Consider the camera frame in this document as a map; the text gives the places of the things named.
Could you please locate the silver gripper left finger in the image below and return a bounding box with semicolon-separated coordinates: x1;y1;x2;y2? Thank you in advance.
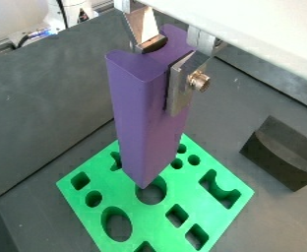
123;6;168;54

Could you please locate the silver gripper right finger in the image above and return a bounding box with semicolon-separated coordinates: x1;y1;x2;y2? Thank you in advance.
166;26;226;116

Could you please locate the purple arch block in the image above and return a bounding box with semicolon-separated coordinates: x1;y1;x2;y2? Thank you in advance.
107;24;192;188

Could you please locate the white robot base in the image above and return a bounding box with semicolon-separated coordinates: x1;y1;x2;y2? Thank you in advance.
9;0;99;49

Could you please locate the dark grey arch block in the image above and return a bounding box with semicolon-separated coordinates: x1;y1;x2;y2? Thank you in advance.
240;116;307;192

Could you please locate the dark grey foam mat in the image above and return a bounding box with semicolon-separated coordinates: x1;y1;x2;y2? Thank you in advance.
0;10;128;196

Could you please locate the green shape sorter board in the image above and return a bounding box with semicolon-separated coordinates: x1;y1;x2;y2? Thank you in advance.
56;136;254;252

